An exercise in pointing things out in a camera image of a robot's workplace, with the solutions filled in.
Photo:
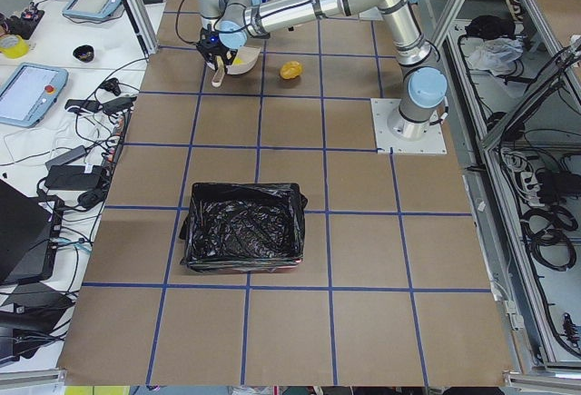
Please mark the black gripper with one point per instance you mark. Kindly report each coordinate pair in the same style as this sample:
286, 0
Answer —
213, 53

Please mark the beige plastic dustpan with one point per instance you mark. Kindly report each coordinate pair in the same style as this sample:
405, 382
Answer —
244, 60

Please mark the orange-brown potato-like lump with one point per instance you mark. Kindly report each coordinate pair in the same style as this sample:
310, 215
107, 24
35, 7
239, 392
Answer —
291, 70

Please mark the pink bin with black bag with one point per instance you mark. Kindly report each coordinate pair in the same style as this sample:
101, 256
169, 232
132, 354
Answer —
244, 227

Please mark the teach pendant far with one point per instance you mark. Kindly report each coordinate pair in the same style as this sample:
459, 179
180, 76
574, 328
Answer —
91, 10

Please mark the teach pendant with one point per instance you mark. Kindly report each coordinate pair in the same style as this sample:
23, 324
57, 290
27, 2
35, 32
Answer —
30, 92
91, 10

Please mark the black power adapter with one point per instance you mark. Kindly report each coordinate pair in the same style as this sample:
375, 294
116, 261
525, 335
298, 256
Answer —
74, 177

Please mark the teach pendant near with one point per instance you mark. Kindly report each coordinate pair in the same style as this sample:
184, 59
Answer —
30, 92

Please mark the yellow tape roll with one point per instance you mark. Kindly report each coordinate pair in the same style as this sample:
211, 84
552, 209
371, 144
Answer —
13, 46

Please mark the black laptop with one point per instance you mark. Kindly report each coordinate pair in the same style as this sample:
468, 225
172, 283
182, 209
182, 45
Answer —
29, 229

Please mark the aluminium frame post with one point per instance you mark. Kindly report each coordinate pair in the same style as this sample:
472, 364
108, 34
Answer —
142, 26

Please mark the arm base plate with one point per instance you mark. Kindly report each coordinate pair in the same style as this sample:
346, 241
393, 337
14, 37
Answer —
395, 135

